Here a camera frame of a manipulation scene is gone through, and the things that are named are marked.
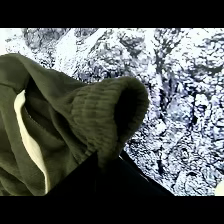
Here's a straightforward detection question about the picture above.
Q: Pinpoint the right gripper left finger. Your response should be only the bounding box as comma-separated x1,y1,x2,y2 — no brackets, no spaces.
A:
45,151,102,197

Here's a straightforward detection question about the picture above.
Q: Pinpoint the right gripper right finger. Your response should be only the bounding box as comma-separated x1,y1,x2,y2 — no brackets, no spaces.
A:
100,150,175,197

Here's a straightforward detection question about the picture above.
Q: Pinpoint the dark green garment white stripe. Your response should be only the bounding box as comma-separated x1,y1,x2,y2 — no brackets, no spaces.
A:
0,52,150,197

